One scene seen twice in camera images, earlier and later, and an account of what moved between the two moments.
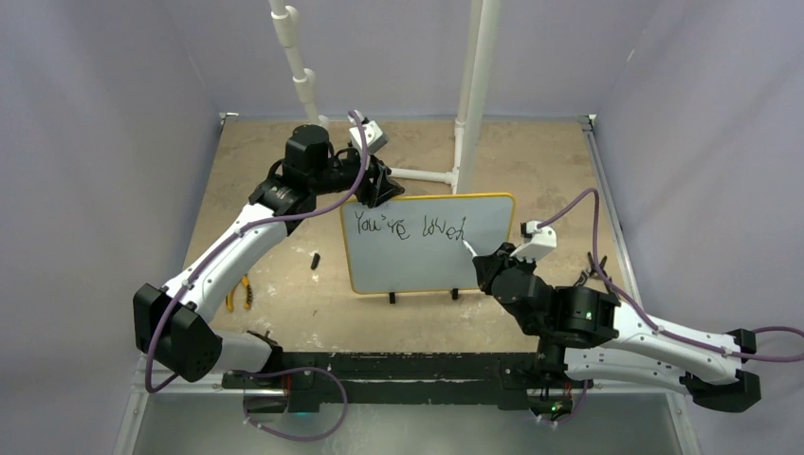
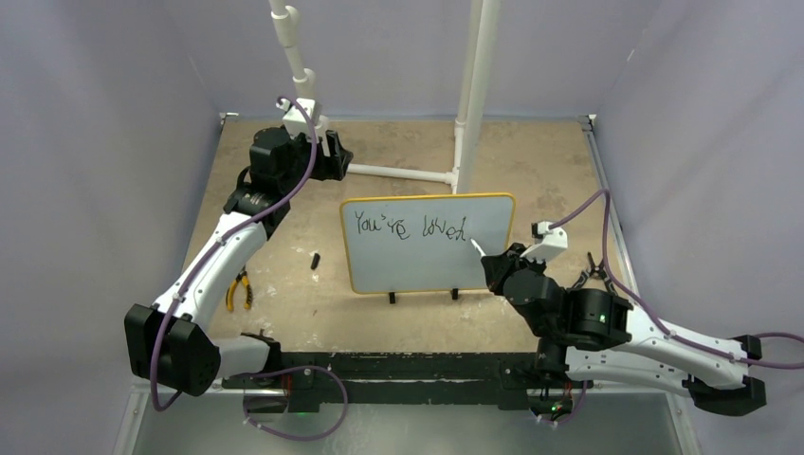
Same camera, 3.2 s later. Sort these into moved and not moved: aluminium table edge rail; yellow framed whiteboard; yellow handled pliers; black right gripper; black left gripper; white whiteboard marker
Moved: white whiteboard marker; black left gripper
Not moved: yellow framed whiteboard; yellow handled pliers; aluminium table edge rail; black right gripper
